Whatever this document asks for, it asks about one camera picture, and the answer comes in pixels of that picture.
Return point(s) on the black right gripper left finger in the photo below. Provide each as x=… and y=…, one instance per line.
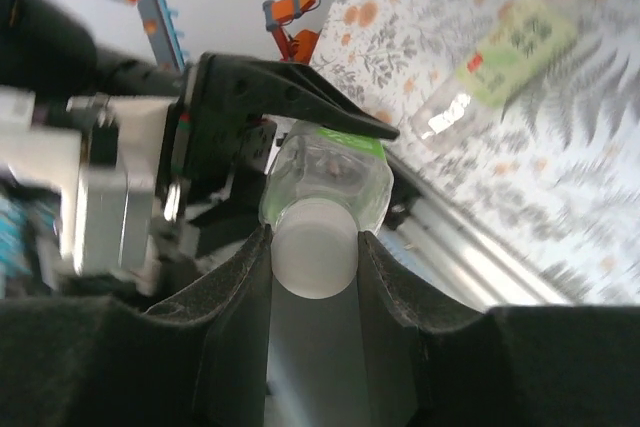
x=125, y=372

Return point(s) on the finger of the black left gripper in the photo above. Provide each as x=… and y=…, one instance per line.
x=280, y=92

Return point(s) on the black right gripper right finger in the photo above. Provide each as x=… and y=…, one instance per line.
x=500, y=372

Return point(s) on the bright green label bottle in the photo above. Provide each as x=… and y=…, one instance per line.
x=325, y=172

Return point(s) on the white bottle cap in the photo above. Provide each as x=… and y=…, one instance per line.
x=315, y=252

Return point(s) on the pale green tea label bottle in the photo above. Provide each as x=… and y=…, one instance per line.
x=515, y=52

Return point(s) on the floral patterned tablecloth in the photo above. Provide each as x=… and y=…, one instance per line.
x=550, y=197

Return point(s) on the aluminium front frame rail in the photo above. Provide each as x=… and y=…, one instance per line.
x=475, y=257

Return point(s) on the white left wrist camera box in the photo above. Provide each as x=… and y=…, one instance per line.
x=100, y=207

